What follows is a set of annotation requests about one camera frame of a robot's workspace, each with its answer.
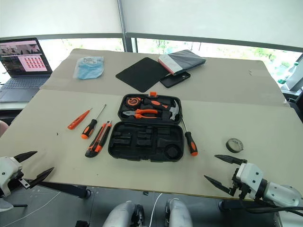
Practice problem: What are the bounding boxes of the grey folded plastic bag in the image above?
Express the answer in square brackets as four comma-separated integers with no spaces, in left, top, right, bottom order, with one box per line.
[157,49,207,77]

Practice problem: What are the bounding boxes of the silver rounded body shell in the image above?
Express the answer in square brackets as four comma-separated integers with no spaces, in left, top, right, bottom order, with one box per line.
[165,198,194,227]
[102,200,145,227]

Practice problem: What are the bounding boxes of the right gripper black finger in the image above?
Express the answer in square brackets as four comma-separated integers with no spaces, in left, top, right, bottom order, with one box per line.
[204,175,234,196]
[214,154,248,166]

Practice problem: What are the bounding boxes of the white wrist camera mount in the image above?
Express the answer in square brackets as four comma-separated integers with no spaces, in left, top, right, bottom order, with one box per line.
[236,163,268,200]
[0,156,24,197]

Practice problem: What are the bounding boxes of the dark window frame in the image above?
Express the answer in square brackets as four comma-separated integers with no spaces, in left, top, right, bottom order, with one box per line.
[0,0,303,55]

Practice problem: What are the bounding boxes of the black electrical tape roll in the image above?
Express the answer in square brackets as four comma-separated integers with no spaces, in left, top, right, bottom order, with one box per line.
[225,137,245,153]

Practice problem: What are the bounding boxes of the clear plastic bottle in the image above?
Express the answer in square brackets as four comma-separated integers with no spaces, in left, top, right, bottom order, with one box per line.
[277,61,301,85]

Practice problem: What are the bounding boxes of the orange handled pliers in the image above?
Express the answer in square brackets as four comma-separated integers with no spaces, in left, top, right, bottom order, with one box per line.
[122,108,159,119]

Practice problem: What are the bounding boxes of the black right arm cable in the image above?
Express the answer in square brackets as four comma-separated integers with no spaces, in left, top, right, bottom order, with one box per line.
[238,196,303,213]

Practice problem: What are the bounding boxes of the black tool case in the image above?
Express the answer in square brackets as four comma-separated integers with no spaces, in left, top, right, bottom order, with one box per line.
[107,91,185,163]

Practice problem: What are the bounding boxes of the black orange utility knife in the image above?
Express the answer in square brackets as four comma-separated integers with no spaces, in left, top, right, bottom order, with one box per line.
[85,120,113,158]

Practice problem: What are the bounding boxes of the blue item in clear bag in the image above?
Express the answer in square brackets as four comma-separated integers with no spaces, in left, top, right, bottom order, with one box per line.
[73,56,106,80]

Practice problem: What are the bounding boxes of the white side desk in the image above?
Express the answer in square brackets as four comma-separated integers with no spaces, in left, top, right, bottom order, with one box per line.
[0,101,30,111]

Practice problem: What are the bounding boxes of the black orange tape measure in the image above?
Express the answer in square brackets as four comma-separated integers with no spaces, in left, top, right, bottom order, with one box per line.
[126,96,142,107]

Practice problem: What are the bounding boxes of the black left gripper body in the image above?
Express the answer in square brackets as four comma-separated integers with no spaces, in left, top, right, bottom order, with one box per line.
[13,171,33,190]

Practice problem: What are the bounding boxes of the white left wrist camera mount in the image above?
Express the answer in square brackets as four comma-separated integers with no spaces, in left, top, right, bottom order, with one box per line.
[0,156,24,197]

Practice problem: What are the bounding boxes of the black orange claw hammer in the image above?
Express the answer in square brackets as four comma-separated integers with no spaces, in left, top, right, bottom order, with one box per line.
[143,97,182,122]

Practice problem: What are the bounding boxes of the black smartphone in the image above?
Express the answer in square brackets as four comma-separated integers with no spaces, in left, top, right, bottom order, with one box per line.
[159,71,191,89]

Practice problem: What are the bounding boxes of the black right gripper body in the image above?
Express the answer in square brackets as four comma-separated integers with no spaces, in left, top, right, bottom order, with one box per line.
[228,166,253,199]

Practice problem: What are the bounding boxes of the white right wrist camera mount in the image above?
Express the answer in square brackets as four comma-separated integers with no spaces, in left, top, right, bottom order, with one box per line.
[236,163,268,200]

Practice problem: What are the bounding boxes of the pink rounded object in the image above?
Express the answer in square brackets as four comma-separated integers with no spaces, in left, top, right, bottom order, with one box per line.
[0,120,10,138]

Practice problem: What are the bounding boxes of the black orange screwdriver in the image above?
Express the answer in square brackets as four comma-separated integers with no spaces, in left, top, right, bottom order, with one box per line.
[80,104,107,140]
[180,117,199,157]

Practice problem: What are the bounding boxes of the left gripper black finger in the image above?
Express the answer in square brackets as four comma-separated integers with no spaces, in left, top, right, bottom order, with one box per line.
[14,150,38,163]
[29,166,55,189]

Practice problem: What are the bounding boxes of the grey laptop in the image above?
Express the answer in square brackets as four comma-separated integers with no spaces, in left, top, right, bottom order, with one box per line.
[0,37,53,103]

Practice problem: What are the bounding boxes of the black mouse pad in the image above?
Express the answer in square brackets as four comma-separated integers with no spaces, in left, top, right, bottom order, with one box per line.
[115,57,169,94]

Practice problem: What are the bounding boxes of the thin white cable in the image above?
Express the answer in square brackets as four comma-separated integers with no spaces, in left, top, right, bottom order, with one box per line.
[151,192,164,227]

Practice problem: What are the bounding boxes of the orange test pen screwdriver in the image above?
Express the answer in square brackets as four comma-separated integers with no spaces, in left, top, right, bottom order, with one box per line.
[67,108,93,130]

